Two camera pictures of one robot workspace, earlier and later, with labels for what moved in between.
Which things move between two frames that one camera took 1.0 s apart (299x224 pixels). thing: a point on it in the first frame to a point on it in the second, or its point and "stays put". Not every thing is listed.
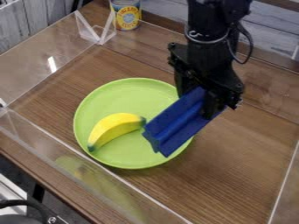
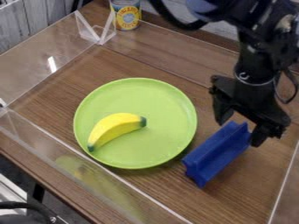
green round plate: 135,95 stays put
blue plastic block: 179,123 to 226,146
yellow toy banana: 114,126 stays put
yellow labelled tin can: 126,14 stays put
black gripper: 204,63 to 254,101
